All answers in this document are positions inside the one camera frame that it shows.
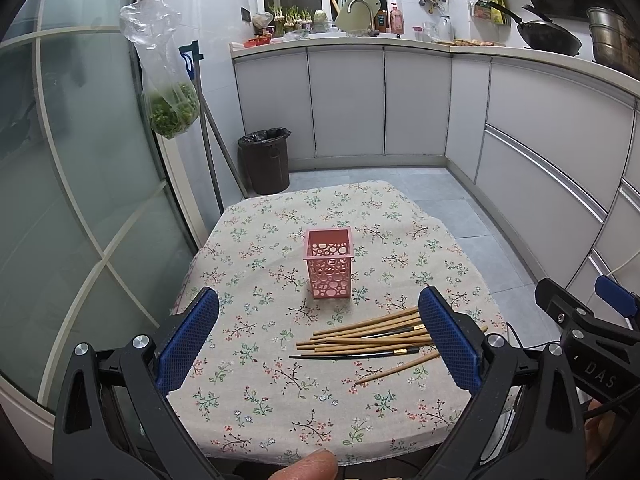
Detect black chopstick gold band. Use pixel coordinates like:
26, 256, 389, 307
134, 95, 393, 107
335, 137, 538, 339
288, 347, 421, 360

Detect white kitchen cabinets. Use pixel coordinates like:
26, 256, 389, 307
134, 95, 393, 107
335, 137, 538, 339
231, 38, 639, 323

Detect person's right hand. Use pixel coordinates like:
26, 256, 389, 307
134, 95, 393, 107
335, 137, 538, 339
584, 411, 639, 479

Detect person's left hand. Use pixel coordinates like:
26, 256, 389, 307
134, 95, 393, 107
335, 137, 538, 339
269, 448, 338, 480

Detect floral tablecloth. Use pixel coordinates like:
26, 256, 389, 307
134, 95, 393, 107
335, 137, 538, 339
168, 181, 506, 465

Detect glass sliding door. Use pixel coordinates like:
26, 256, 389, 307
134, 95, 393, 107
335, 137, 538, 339
1, 0, 194, 409

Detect pink perforated utensil holder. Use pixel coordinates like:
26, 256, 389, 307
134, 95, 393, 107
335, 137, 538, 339
303, 228, 354, 299

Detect black trash bin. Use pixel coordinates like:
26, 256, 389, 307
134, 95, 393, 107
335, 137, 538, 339
238, 127, 291, 195

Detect plastic bag with greens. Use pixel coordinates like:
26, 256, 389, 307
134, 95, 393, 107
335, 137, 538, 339
119, 0, 200, 139

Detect steel pots stack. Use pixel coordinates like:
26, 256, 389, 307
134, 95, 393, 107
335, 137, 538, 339
586, 6, 640, 79

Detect black wok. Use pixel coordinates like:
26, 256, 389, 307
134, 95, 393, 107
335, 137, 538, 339
486, 0, 582, 56

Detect mop with blue head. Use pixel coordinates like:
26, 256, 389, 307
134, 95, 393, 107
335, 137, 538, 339
179, 40, 248, 214

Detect pink bottle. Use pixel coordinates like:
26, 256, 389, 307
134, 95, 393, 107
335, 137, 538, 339
388, 3, 405, 37

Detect potted green plants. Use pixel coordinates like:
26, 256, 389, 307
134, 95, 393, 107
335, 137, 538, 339
268, 4, 331, 37

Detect green cutting board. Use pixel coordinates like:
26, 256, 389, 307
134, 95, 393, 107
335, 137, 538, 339
335, 0, 381, 35

